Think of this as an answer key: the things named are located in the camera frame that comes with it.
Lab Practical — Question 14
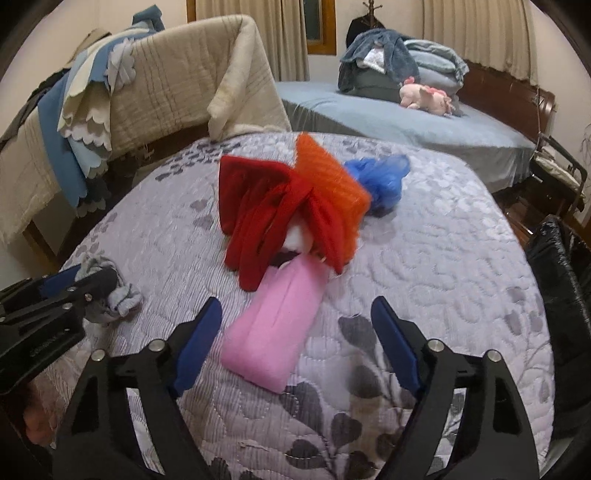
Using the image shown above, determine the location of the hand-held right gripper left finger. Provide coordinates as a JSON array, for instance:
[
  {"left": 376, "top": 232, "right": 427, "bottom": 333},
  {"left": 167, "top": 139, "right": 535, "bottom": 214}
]
[{"left": 51, "top": 296, "right": 223, "bottom": 480}]

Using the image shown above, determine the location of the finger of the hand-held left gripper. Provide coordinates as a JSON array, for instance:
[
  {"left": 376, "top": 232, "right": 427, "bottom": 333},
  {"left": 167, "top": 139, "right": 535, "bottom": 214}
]
[
  {"left": 0, "top": 271, "right": 83, "bottom": 308},
  {"left": 9, "top": 267, "right": 118, "bottom": 330}
]

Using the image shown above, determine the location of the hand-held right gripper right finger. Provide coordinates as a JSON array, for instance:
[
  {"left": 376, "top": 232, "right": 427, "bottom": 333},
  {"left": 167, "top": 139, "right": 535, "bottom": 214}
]
[{"left": 370, "top": 295, "right": 541, "bottom": 480}]

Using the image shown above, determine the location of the grey sock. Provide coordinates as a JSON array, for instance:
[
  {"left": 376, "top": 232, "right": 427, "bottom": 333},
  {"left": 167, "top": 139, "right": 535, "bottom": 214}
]
[{"left": 76, "top": 256, "right": 143, "bottom": 326}]

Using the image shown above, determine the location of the pink cloth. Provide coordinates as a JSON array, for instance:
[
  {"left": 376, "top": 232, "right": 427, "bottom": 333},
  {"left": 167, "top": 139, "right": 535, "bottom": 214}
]
[{"left": 221, "top": 256, "right": 331, "bottom": 394}]

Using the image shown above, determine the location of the red cloth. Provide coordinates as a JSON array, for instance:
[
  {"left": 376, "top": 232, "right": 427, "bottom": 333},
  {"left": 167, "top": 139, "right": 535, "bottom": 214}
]
[{"left": 218, "top": 154, "right": 358, "bottom": 291}]

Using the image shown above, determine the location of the small white roll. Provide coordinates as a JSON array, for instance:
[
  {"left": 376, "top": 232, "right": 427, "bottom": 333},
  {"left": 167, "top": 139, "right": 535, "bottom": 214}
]
[{"left": 281, "top": 226, "right": 315, "bottom": 259}]

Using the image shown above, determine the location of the trash bin with black bag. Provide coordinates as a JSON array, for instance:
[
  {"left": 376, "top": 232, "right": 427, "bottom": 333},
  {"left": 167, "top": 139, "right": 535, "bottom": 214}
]
[{"left": 524, "top": 215, "right": 591, "bottom": 444}]

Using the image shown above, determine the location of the orange knitted cloth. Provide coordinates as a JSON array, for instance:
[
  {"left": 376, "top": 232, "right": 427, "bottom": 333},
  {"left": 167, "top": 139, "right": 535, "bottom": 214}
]
[{"left": 294, "top": 131, "right": 372, "bottom": 259}]

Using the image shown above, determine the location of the person's left hand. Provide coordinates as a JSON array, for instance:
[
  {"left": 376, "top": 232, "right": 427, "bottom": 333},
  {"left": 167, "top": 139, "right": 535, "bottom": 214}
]
[{"left": 21, "top": 388, "right": 52, "bottom": 445}]

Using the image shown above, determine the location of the grey floral quilt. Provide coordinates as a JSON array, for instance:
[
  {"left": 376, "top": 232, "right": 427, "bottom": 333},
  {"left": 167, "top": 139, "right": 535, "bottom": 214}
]
[{"left": 34, "top": 131, "right": 555, "bottom": 480}]

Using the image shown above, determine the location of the blue white scalloped cloth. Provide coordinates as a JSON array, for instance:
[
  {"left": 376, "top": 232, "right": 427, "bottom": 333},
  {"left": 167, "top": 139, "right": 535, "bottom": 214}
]
[{"left": 37, "top": 4, "right": 162, "bottom": 217}]

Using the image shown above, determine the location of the dark clothing pile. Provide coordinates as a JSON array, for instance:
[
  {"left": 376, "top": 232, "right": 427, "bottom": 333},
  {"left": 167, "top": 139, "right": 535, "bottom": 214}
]
[{"left": 0, "top": 69, "right": 70, "bottom": 144}]

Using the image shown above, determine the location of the beige quilted cover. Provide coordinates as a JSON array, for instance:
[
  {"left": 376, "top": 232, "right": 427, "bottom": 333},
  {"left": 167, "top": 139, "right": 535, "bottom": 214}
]
[{"left": 0, "top": 14, "right": 293, "bottom": 245}]

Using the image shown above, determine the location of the bed with blue sheet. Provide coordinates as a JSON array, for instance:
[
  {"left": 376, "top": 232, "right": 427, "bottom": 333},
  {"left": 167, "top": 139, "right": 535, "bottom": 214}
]
[{"left": 274, "top": 80, "right": 536, "bottom": 195}]

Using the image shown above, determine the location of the pale chair cushion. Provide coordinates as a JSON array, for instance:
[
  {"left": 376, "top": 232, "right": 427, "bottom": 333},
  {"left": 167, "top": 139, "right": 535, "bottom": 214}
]
[{"left": 533, "top": 152, "right": 583, "bottom": 190}]

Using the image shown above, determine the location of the pink plush toy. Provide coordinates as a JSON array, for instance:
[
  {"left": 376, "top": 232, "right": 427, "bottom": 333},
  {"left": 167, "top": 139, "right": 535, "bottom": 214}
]
[{"left": 399, "top": 78, "right": 458, "bottom": 117}]

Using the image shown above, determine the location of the black metal chair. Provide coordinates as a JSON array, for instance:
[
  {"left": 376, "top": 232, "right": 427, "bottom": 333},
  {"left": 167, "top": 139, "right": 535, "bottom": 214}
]
[{"left": 501, "top": 122, "right": 589, "bottom": 232}]

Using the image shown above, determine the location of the dark wooden headboard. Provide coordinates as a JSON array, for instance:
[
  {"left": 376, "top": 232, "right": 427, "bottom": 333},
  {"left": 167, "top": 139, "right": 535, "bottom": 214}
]
[{"left": 459, "top": 60, "right": 557, "bottom": 144}]

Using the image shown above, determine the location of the blue-grey fleece blanket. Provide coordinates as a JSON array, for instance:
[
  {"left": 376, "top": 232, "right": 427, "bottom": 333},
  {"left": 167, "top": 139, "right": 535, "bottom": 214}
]
[{"left": 339, "top": 28, "right": 421, "bottom": 95}]

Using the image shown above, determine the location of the wide beige curtain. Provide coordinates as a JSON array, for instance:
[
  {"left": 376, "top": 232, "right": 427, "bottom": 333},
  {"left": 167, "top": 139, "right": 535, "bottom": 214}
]
[{"left": 196, "top": 0, "right": 310, "bottom": 84}]

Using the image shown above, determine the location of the dark hanging coat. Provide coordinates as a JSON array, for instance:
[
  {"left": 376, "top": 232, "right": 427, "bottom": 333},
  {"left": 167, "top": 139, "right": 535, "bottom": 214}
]
[{"left": 346, "top": 16, "right": 370, "bottom": 42}]

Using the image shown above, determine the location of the beige curtain above headboard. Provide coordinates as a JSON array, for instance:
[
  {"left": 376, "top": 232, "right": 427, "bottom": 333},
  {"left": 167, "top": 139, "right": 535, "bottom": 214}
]
[{"left": 422, "top": 0, "right": 539, "bottom": 86}]

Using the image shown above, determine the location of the wooden framed window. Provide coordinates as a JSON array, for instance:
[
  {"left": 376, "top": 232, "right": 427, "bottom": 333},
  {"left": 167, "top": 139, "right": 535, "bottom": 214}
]
[{"left": 302, "top": 0, "right": 338, "bottom": 56}]

